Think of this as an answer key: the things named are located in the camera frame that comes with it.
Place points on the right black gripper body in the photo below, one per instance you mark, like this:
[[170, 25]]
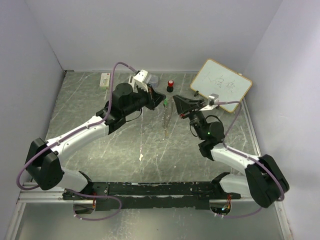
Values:
[[195, 110]]

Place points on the red black stamp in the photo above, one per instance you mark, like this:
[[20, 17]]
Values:
[[170, 86]]

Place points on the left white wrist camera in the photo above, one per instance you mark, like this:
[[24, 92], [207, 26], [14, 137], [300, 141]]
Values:
[[140, 79]]

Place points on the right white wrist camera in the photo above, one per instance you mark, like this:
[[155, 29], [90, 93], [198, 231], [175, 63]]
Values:
[[211, 103]]

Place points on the green white staples box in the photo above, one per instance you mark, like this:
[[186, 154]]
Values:
[[105, 80]]

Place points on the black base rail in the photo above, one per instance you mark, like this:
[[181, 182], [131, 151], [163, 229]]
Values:
[[149, 195]]

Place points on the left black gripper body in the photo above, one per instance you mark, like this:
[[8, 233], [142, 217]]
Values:
[[143, 98]]

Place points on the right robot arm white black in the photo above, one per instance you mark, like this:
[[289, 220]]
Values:
[[261, 177]]

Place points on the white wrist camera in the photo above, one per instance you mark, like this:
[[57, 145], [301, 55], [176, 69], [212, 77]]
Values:
[[211, 103], [140, 79]]

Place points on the key with green tag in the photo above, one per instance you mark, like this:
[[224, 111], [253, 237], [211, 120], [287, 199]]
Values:
[[165, 102]]

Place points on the clear jar of paperclips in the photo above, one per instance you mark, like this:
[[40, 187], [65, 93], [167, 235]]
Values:
[[154, 81]]

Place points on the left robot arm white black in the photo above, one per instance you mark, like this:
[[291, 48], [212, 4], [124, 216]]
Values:
[[44, 157]]

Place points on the metal disc with keyrings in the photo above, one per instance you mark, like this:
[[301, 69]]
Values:
[[169, 109]]

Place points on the aluminium frame rail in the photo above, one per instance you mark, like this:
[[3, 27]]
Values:
[[54, 195]]

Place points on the small whiteboard yellow frame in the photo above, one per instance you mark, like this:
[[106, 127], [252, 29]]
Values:
[[215, 78]]

